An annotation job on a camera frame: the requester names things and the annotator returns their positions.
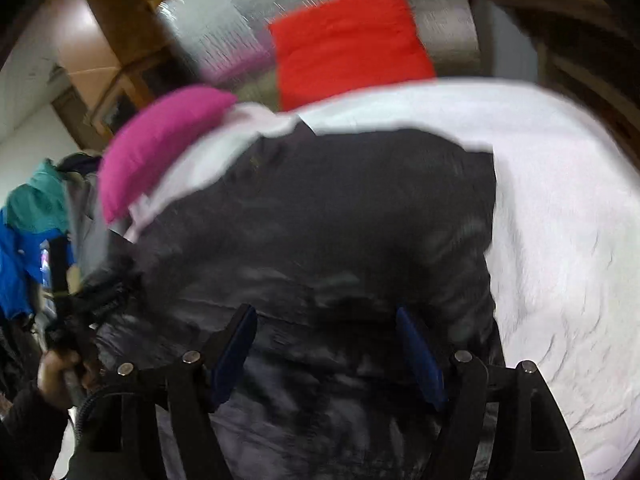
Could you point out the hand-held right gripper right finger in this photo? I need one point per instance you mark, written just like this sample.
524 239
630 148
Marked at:
421 355

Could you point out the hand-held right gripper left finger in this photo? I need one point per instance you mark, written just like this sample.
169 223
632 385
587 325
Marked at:
234 355

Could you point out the black puffer jacket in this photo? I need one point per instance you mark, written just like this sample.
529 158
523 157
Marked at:
325 220

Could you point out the person's left forearm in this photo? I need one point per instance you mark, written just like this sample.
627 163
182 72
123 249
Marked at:
30 435

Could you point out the person's left hand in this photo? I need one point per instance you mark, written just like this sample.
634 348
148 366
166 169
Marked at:
54 377

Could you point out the blue garment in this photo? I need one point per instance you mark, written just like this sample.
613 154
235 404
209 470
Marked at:
20 260

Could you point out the grey garment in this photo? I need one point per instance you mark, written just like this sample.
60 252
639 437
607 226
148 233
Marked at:
87 230

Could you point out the teal garment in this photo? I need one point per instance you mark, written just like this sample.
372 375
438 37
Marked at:
40 200

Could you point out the dark garment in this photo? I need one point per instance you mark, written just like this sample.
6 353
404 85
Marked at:
77 161

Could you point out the pink pillow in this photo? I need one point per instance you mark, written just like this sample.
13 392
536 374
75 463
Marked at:
155 145

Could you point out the white embossed bedspread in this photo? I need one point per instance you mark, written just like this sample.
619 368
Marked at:
560 200

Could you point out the brown wooden cabinet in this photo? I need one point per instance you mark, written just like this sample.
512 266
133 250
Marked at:
115 15

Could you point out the silver foil mat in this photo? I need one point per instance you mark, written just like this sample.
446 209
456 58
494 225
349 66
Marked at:
220 15

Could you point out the red cushion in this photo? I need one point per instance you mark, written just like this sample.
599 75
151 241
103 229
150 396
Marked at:
350 45

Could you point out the wooden shelf unit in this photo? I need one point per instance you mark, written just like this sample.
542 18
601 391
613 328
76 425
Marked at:
575 35

